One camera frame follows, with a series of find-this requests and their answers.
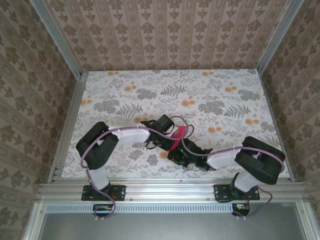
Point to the pink paper sheet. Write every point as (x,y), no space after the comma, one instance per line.
(176,145)

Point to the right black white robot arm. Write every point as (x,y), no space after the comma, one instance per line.
(260,162)

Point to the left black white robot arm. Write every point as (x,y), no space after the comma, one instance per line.
(96,152)

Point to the floral patterned tablecloth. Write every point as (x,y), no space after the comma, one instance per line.
(175,87)

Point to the black connector board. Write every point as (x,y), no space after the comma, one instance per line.
(241,209)
(102,210)

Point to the grey metal panel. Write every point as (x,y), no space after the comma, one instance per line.
(162,227)

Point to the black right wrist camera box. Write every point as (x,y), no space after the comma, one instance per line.
(195,148)

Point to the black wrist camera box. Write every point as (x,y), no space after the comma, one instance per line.
(195,148)
(165,122)

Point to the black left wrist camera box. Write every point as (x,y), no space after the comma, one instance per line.
(165,122)

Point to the long aluminium frame rail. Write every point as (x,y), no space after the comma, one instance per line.
(170,190)

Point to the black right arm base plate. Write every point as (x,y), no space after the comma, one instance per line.
(221,192)

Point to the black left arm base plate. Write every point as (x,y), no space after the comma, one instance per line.
(120,192)

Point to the aluminium table side rail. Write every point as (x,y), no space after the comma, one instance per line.
(70,120)
(275,117)

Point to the aluminium frame post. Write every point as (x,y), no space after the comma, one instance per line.
(277,37)
(57,37)

